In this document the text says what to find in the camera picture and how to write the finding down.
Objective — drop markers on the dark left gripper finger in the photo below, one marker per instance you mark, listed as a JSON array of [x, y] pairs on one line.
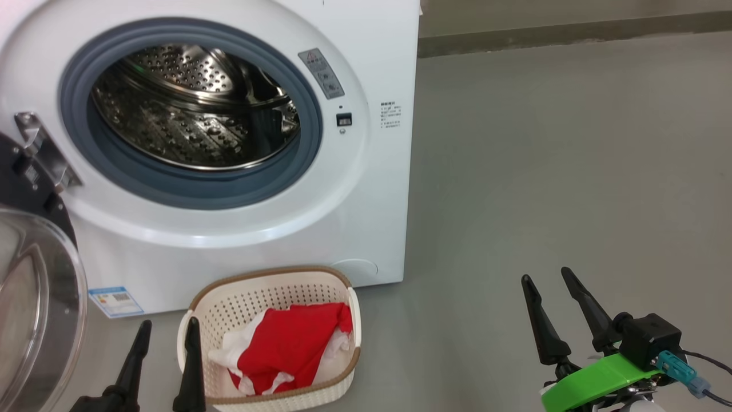
[[191, 372], [132, 366]]

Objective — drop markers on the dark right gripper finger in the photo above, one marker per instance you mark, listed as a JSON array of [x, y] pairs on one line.
[[543, 329], [589, 312]]

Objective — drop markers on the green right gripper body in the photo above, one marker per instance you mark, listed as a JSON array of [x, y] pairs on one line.
[[595, 383]]

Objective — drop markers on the red and white garment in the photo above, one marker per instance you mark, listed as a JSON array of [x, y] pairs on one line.
[[286, 343]]

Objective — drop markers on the black-rimmed glass washer door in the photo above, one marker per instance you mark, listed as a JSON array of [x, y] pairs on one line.
[[17, 189]]

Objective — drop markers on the cream perforated laundry basket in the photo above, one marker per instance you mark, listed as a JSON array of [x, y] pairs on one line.
[[257, 297]]

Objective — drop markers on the white front-load washing machine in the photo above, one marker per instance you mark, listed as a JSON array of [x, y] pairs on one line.
[[372, 200]]

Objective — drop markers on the metal door hinge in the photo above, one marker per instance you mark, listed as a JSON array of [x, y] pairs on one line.
[[51, 163]]

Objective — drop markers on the black door latch socket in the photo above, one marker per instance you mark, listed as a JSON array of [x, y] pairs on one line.
[[343, 119]]

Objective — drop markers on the blue energy label sticker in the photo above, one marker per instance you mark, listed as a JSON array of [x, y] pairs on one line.
[[114, 301]]

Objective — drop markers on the grey skirting board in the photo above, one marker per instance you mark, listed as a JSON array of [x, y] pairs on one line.
[[572, 35]]

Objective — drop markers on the grey warning sticker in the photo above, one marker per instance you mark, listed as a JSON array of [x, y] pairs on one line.
[[321, 74]]

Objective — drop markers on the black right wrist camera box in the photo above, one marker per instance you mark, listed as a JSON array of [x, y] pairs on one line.
[[649, 340]]

